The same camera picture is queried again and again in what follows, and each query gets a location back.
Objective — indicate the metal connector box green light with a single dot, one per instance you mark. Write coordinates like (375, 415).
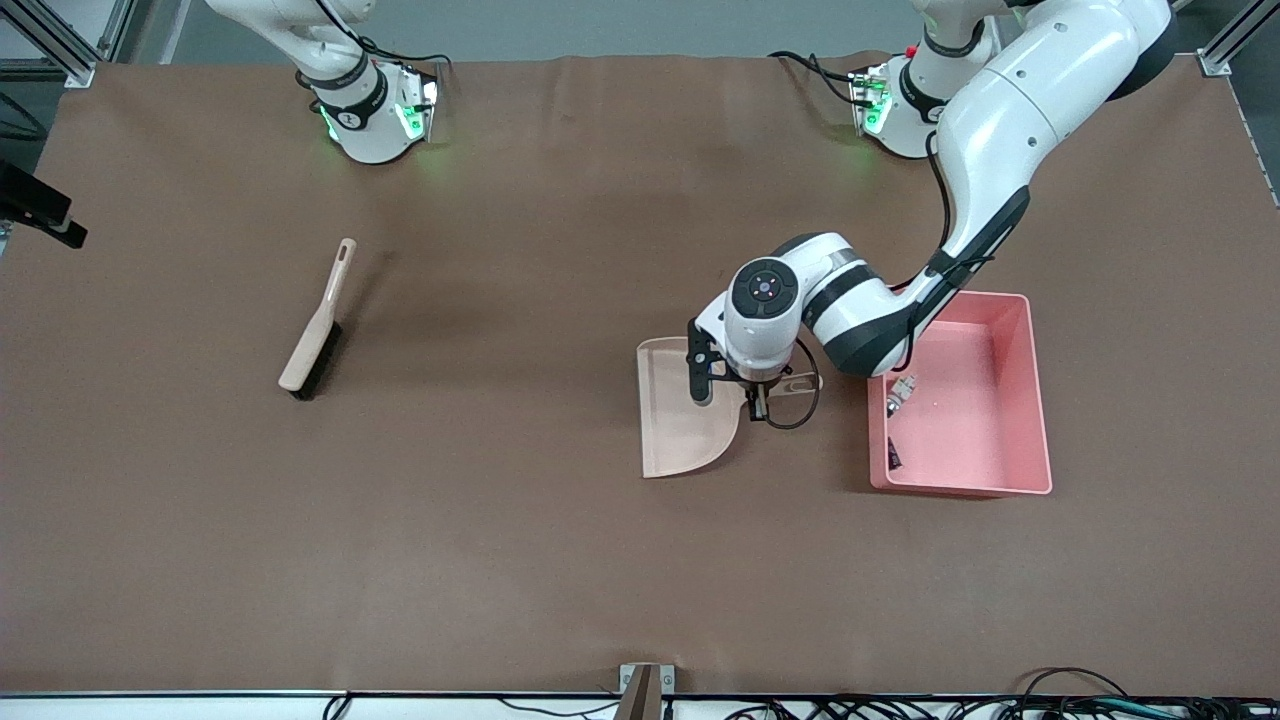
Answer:
(868, 100)
(420, 105)

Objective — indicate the aluminium frame profile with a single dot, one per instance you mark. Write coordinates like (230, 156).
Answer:
(60, 45)
(1230, 45)

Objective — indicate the metal bracket at table edge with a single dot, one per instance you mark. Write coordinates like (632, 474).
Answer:
(645, 690)

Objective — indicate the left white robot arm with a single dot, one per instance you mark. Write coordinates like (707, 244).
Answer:
(1020, 110)

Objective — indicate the black purple electronic component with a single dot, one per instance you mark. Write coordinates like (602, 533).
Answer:
(893, 455)

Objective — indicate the pink plastic bin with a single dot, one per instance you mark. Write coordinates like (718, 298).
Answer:
(970, 430)

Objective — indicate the beige hand brush black bristles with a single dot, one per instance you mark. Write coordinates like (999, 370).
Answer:
(312, 345)

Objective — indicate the beige plastic dustpan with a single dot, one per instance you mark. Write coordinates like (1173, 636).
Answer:
(680, 440)

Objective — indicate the white electronic component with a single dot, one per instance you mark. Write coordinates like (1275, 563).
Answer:
(901, 393)

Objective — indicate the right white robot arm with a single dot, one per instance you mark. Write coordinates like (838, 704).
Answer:
(360, 110)

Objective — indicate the brown table cover sheet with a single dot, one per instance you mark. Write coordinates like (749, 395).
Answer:
(500, 560)

